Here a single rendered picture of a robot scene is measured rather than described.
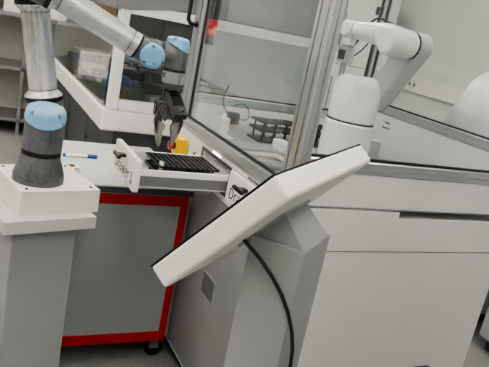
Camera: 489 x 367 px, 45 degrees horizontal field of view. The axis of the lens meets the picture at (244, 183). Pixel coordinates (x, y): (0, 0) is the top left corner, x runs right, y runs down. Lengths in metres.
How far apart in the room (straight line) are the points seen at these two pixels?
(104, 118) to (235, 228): 1.93
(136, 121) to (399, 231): 1.45
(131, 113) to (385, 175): 1.43
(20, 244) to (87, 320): 0.66
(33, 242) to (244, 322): 0.84
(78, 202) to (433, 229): 1.16
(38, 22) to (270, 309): 1.14
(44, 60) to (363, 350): 1.41
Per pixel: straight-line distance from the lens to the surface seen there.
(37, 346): 2.07
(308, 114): 1.66
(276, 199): 0.96
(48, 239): 1.90
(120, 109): 2.88
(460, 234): 2.19
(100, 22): 1.80
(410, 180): 1.95
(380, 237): 1.95
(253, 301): 1.24
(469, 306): 2.40
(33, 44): 1.93
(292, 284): 1.19
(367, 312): 2.07
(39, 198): 1.83
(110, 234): 2.29
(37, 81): 1.95
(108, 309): 2.44
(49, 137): 1.83
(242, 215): 0.99
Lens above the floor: 1.42
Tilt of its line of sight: 15 degrees down
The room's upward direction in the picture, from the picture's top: 12 degrees clockwise
